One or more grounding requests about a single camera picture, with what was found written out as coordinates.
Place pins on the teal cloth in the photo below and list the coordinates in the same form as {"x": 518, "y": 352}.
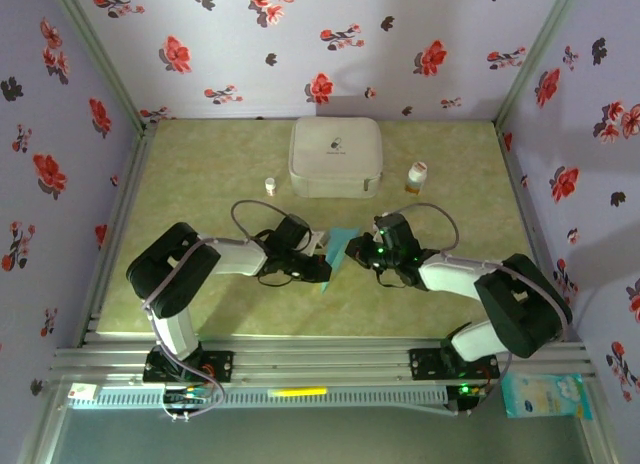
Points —
{"x": 342, "y": 244}

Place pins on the black controller board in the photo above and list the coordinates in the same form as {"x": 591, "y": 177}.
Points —
{"x": 470, "y": 391}
{"x": 185, "y": 396}

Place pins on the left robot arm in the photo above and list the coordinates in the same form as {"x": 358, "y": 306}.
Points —
{"x": 170, "y": 269}

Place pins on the blue wet wipes packet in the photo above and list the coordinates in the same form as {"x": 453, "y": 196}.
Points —
{"x": 545, "y": 396}

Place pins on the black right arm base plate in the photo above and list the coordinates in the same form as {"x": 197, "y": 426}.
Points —
{"x": 425, "y": 364}

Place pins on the white zippered pouch case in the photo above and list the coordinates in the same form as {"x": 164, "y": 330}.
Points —
{"x": 335, "y": 154}

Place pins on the aluminium side rail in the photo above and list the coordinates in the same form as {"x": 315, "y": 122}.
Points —
{"x": 125, "y": 199}
{"x": 522, "y": 199}

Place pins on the small white label box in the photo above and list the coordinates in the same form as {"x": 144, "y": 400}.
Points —
{"x": 82, "y": 393}

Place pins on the small white pill bottle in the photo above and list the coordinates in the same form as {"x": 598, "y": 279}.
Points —
{"x": 270, "y": 186}

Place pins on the long aluminium frame rail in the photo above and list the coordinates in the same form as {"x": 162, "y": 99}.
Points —
{"x": 320, "y": 359}

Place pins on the aluminium corner post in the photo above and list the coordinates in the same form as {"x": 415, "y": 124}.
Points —
{"x": 102, "y": 59}
{"x": 535, "y": 59}

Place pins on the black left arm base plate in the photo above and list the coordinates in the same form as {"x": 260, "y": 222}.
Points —
{"x": 220, "y": 366}

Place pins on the yellow pen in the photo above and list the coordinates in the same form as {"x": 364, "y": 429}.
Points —
{"x": 297, "y": 392}

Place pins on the amber bottle with white cap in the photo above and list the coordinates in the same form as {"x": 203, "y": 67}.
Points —
{"x": 416, "y": 179}

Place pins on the aluminium frame leg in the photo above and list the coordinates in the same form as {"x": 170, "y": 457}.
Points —
{"x": 42, "y": 424}
{"x": 597, "y": 424}

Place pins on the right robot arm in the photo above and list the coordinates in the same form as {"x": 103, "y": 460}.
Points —
{"x": 525, "y": 304}

